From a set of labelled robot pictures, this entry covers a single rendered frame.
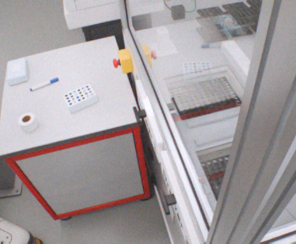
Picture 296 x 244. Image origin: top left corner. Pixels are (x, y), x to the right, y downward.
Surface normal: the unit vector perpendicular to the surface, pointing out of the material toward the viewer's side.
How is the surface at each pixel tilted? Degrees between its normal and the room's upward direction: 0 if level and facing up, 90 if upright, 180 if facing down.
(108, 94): 0
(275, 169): 90
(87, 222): 0
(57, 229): 0
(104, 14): 90
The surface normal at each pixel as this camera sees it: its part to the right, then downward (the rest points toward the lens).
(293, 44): -0.97, 0.24
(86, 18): 0.25, 0.72
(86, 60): -0.08, -0.65
